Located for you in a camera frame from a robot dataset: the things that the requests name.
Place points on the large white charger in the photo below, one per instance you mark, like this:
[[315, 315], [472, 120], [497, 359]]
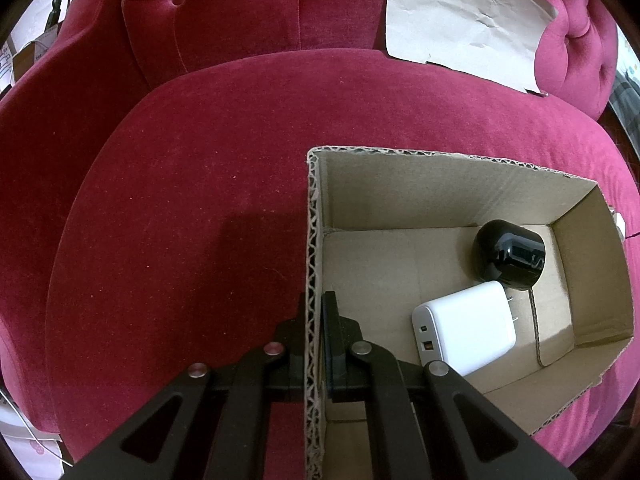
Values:
[[465, 325]]

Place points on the grey plaid blanket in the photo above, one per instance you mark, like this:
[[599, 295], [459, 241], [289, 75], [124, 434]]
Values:
[[627, 100]]

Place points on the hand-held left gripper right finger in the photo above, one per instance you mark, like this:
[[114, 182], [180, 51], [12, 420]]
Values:
[[332, 330]]

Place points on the small white charger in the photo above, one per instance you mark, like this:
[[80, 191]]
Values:
[[620, 225]]

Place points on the black charger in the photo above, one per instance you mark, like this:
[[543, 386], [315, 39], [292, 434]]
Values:
[[507, 255]]

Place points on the small brown cardboard box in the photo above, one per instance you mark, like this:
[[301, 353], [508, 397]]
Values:
[[32, 55]]

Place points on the red tufted velvet sofa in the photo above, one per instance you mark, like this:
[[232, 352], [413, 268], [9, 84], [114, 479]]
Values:
[[200, 185]]

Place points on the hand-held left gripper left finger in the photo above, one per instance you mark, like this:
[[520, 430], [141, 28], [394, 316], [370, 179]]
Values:
[[290, 360]]

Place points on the creased grey paper sheet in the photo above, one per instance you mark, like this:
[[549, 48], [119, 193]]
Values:
[[465, 15]]

